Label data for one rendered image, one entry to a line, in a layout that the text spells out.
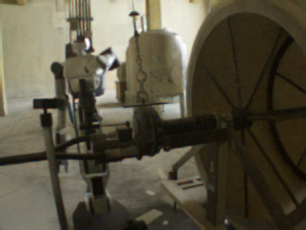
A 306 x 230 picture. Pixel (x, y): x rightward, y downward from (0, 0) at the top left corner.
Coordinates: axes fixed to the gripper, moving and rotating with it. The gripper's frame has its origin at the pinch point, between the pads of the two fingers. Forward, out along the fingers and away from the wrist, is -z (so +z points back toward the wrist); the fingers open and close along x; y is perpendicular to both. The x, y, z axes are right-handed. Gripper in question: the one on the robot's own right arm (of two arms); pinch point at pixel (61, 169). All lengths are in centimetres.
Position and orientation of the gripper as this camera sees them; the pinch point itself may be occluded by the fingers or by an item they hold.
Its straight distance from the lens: 204.4
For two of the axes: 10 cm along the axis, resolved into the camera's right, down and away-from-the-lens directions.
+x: -2.9, -1.8, -9.4
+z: -0.6, -9.8, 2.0
